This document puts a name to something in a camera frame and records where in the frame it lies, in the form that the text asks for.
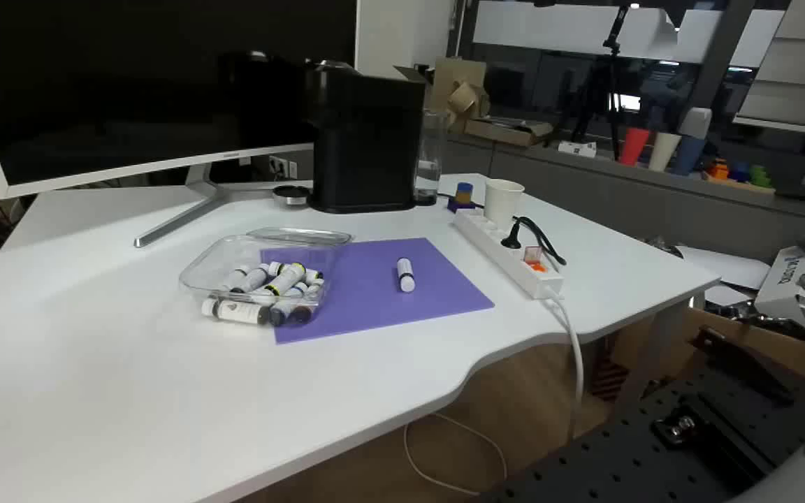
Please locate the clear plastic box lid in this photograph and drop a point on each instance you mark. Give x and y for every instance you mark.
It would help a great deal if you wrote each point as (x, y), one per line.
(301, 236)

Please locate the clear plastic box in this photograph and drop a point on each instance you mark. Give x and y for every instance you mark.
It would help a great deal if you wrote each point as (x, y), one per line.
(256, 270)

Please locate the white tube with purple cap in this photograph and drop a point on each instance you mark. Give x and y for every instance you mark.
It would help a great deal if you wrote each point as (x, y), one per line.
(406, 276)

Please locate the purple mat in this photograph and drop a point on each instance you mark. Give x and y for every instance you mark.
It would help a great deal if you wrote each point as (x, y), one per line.
(379, 296)

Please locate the small blue bottle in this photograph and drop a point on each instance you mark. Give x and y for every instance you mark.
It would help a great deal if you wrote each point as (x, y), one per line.
(463, 194)

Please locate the clear drinking glass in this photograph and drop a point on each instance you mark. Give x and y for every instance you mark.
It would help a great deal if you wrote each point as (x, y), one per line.
(430, 168)

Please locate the white power strip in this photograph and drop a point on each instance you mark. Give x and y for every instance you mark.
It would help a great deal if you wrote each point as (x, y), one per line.
(506, 252)

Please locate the white tube with yellow band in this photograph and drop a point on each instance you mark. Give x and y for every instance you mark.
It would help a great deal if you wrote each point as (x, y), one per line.
(283, 277)

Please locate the white tube with blue cap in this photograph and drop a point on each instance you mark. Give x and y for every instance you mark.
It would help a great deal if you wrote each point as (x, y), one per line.
(291, 311)

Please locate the black round dish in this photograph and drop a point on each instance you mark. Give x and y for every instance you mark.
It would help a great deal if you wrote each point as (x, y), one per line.
(291, 194)

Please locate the large white paint tube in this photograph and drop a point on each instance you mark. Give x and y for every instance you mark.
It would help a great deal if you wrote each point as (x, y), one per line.
(233, 311)

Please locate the silver monitor stand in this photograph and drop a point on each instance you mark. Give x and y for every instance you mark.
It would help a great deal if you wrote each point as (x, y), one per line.
(182, 215)

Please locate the red plastic cup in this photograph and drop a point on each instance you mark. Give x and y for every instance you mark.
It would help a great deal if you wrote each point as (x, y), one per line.
(632, 146)

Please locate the cream plastic cup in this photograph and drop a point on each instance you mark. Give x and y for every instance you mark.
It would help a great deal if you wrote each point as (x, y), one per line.
(663, 153)

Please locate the blue plastic cup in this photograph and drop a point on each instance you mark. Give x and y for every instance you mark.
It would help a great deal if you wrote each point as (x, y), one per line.
(690, 155)

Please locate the white framed computer monitor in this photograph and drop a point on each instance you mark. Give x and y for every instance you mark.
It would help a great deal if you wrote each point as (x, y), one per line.
(133, 87)

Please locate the orange toy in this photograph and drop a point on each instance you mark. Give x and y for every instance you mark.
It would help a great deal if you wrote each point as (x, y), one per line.
(720, 168)

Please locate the black perforated board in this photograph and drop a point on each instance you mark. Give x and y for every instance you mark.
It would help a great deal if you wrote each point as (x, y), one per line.
(671, 448)

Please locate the green toy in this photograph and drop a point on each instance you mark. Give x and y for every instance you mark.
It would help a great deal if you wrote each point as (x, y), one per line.
(759, 175)

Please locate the black camera tripod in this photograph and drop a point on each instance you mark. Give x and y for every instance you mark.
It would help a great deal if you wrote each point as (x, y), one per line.
(610, 75)

